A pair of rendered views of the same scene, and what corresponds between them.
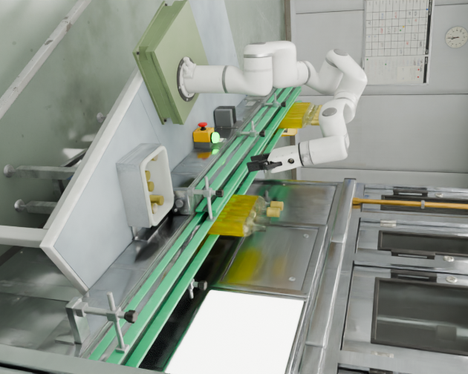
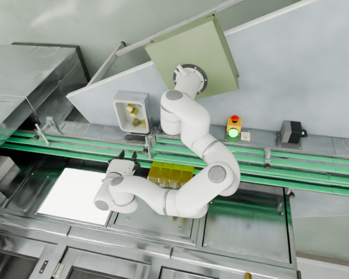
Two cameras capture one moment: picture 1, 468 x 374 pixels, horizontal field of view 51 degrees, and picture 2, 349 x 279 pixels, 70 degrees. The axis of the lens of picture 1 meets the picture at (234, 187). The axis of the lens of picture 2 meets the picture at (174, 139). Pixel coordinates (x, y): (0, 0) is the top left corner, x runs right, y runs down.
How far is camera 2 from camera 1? 1.82 m
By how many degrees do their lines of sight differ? 70
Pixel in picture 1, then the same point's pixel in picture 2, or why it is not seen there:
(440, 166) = not seen: outside the picture
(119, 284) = (89, 132)
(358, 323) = (88, 260)
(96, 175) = (99, 87)
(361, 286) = (125, 267)
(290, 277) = (130, 217)
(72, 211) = (80, 92)
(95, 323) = (64, 131)
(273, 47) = (169, 108)
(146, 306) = (73, 145)
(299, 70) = (195, 145)
